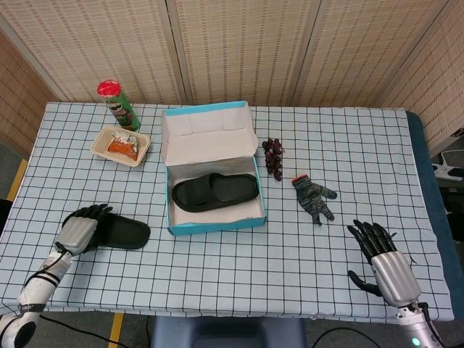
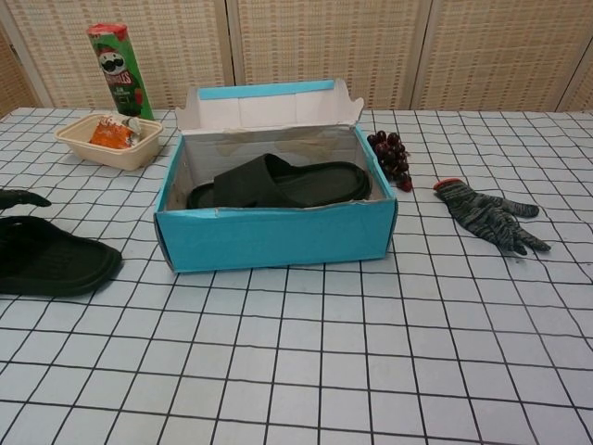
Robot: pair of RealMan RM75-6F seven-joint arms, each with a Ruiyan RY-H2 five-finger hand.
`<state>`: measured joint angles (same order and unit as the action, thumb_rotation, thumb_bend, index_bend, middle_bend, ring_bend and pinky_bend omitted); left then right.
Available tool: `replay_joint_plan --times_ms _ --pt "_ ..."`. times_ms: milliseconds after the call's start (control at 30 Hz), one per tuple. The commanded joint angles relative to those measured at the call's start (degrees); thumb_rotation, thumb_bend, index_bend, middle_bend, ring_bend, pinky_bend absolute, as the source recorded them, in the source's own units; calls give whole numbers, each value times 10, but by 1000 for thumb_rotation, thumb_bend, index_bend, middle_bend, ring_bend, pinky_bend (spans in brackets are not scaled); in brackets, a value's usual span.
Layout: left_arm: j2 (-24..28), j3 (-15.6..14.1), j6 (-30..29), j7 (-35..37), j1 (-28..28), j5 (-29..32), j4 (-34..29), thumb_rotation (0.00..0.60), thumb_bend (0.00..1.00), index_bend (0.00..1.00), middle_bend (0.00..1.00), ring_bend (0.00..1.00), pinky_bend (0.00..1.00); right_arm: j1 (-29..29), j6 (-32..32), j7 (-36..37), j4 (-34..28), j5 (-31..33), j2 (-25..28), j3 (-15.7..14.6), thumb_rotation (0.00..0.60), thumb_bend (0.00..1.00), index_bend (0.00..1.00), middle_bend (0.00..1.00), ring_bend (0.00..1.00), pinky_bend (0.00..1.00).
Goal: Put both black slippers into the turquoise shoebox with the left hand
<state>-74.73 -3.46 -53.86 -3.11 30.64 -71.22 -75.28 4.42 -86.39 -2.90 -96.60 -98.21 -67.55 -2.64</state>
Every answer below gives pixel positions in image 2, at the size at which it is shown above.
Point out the blue cardboard shoe box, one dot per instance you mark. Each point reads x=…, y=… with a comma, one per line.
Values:
x=278, y=241

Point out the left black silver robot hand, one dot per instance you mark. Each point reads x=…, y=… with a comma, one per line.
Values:
x=23, y=197

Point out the blue checked tablecloth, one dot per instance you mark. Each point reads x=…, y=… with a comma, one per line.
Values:
x=324, y=347

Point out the black rubber slipper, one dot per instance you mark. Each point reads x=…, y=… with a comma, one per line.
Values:
x=296, y=185
x=69, y=264

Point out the woven folding screen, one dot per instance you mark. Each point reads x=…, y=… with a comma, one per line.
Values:
x=463, y=46

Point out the dark red grape bunch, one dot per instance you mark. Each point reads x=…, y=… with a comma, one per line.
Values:
x=389, y=155

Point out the green Pringles can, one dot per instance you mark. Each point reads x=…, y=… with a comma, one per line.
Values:
x=120, y=79

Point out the beige food tray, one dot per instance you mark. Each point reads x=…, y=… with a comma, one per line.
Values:
x=116, y=155

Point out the orange snack packet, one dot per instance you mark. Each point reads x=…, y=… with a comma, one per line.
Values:
x=109, y=136

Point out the grey knit work glove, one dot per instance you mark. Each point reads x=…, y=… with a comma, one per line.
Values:
x=482, y=213

